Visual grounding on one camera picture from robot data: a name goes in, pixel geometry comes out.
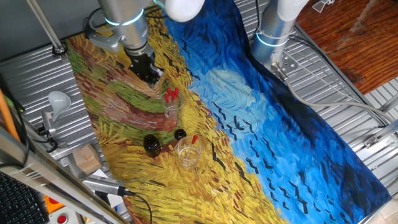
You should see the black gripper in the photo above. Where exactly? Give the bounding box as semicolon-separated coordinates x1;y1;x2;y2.
128;52;165;86

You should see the clear glass beaker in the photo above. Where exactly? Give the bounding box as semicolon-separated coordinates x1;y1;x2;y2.
174;136;203;169
159;83;187;123

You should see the black bottle cap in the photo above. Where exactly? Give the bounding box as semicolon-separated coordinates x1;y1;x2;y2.
174;128;188;141

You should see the amber glass bottle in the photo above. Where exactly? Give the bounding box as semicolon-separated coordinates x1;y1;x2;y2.
142;133;162;158

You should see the white plastic ladle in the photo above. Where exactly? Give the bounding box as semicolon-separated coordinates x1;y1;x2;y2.
47;90;72;123

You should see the painted wheatfield tablecloth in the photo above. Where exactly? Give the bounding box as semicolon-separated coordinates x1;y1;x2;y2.
64;0;393;224

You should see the grey stand pole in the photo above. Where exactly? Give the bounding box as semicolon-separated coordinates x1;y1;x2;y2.
25;0;68;57

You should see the orange rod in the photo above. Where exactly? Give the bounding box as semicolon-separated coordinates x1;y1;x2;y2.
0;88;21;142

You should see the orange box red button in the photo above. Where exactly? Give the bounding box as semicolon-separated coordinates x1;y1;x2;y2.
42;194;67;215

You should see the grey box red button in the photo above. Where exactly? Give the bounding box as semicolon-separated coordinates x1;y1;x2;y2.
47;207;79;224

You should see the black keyboard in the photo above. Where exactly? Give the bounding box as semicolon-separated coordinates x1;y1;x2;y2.
0;170;50;224

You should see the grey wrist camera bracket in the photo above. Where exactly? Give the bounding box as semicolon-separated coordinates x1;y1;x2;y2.
83;14;124;54

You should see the metal camera clamp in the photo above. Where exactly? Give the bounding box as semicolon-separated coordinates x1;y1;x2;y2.
36;110;68;154

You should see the black camera cable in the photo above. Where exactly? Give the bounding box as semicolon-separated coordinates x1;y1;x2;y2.
119;186;154;224

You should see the silver depth camera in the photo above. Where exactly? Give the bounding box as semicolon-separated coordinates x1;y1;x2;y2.
81;174;127;198

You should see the grey cable with connector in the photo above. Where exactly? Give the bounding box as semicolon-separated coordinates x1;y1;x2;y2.
271;61;398;125

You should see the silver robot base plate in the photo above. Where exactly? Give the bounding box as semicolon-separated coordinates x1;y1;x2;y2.
267;50;299;76

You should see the aluminium frame beam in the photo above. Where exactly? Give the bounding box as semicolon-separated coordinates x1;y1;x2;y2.
0;124;131;224

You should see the grey metal bracket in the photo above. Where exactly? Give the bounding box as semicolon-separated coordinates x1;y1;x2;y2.
312;0;336;14

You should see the aluminium corner bracket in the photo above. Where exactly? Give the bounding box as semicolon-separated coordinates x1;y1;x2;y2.
363;133;382;149

